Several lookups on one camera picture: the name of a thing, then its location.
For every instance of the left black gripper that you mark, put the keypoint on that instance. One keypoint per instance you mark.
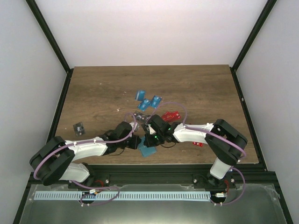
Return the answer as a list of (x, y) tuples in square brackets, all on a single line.
[(137, 140)]

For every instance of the black frame post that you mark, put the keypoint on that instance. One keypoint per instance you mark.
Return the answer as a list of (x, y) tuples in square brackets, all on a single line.
[(48, 33), (254, 32)]

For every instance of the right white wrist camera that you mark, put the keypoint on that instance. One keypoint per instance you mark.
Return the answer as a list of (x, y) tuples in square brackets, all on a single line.
[(148, 129)]

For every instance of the grey metal tray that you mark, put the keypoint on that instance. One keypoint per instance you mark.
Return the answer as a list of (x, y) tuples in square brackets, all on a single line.
[(254, 204)]

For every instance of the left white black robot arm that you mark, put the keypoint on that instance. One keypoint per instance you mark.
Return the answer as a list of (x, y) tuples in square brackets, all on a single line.
[(56, 160)]

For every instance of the teal leather card holder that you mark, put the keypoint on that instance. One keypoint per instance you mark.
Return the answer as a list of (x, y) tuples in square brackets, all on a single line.
[(146, 151)]

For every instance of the left black frame post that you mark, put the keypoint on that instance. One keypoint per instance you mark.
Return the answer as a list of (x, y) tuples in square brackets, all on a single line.
[(48, 33)]

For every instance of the right black frame post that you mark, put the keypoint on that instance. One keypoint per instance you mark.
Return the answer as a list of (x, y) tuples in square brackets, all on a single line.
[(254, 32)]

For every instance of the red VIP card far right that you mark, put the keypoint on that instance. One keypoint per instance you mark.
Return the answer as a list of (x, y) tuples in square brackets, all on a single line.
[(200, 144)]

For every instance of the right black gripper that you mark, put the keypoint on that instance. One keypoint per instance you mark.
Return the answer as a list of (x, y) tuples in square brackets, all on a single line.
[(150, 142)]

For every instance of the light blue slotted cable duct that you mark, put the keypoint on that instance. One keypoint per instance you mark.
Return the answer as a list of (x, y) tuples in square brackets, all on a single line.
[(125, 196)]

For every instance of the black card beside blue pile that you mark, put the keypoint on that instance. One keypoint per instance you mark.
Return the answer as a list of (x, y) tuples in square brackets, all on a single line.
[(140, 116)]

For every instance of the blue card with stripe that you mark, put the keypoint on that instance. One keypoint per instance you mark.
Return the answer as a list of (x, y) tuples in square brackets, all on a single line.
[(140, 95)]

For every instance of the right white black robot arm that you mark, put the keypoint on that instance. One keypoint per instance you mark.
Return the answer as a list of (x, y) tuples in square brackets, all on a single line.
[(224, 140)]

